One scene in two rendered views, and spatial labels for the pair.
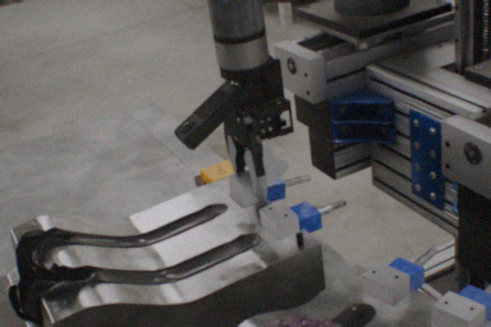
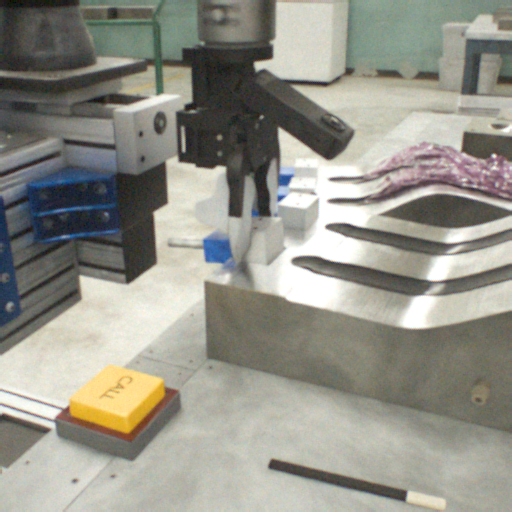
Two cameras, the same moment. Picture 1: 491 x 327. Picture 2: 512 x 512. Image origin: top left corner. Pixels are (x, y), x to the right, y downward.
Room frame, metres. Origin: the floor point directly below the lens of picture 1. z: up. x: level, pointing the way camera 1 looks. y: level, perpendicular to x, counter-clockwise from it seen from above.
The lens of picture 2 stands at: (1.44, 0.48, 1.17)
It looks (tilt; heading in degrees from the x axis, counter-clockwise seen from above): 24 degrees down; 227
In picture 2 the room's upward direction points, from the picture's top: straight up
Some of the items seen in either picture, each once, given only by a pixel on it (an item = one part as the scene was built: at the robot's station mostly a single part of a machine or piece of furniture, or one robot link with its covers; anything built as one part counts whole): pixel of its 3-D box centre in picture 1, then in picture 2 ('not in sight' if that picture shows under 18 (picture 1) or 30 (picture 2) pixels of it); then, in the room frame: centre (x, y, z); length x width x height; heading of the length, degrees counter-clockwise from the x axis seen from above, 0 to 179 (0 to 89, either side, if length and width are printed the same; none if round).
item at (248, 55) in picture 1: (241, 50); (235, 22); (1.02, -0.02, 1.12); 0.08 x 0.08 x 0.05
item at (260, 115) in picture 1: (253, 100); (230, 106); (1.02, -0.03, 1.04); 0.09 x 0.08 x 0.12; 113
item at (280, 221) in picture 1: (308, 216); (262, 215); (0.92, -0.08, 0.89); 0.13 x 0.05 x 0.05; 113
